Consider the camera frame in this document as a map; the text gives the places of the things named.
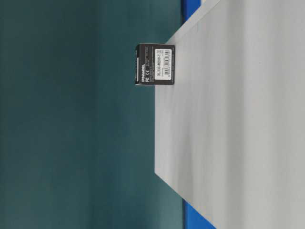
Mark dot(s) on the black Dynamixel box on base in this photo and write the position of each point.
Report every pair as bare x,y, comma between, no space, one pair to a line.
154,64

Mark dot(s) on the white base board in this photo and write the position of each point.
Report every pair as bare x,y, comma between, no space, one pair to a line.
230,132

